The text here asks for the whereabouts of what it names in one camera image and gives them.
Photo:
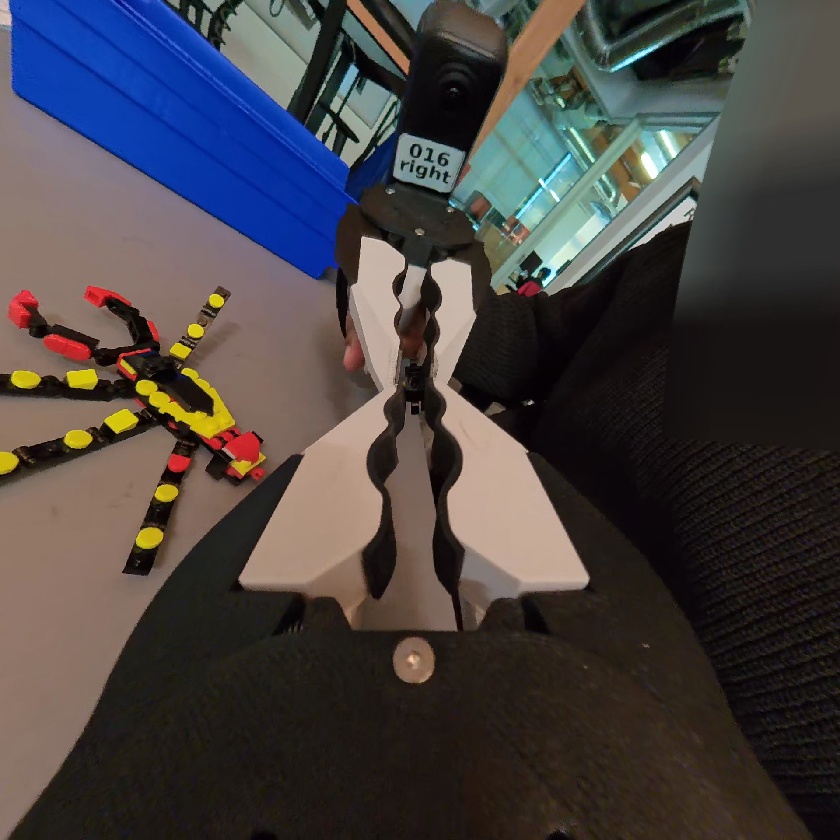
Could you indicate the tan edged desk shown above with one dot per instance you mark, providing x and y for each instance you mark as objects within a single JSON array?
[{"x": 377, "y": 33}]

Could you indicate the person's black knit clothing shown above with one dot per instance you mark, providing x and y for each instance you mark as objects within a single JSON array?
[{"x": 722, "y": 590}]

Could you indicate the silver ventilation ducts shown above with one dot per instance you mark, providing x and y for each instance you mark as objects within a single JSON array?
[{"x": 656, "y": 26}]

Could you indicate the blue plastic bin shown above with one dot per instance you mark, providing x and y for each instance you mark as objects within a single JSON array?
[{"x": 164, "y": 118}]

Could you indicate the tan wooden beam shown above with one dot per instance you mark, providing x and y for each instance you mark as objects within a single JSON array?
[{"x": 525, "y": 59}]

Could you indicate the black yellow lego leg segment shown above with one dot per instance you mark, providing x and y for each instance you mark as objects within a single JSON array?
[{"x": 413, "y": 384}]

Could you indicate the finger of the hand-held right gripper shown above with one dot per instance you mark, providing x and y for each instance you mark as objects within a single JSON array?
[
  {"x": 374, "y": 295},
  {"x": 459, "y": 289}
]

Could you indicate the black yellow red lego model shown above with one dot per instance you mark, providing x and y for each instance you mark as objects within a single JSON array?
[{"x": 190, "y": 407}]

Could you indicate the person's right hand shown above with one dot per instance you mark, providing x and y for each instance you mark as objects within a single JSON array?
[{"x": 354, "y": 351}]

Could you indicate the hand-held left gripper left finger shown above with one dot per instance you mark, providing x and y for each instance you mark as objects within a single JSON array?
[{"x": 315, "y": 518}]

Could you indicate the black metal stand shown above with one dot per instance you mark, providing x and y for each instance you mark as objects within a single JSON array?
[{"x": 325, "y": 59}]

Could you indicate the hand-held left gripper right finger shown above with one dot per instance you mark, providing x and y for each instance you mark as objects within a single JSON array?
[{"x": 512, "y": 518}]

